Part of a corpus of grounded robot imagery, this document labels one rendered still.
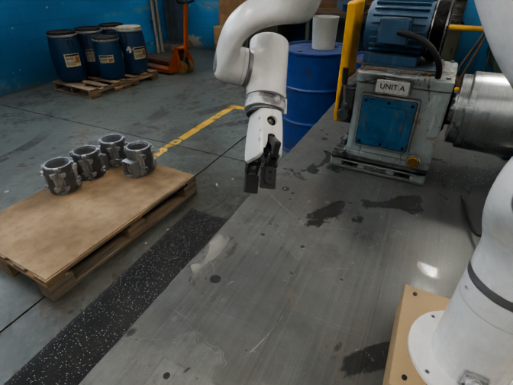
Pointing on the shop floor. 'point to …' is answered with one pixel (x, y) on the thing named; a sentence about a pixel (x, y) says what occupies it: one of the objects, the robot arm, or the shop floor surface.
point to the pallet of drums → (98, 58)
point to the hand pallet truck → (178, 61)
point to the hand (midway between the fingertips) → (258, 186)
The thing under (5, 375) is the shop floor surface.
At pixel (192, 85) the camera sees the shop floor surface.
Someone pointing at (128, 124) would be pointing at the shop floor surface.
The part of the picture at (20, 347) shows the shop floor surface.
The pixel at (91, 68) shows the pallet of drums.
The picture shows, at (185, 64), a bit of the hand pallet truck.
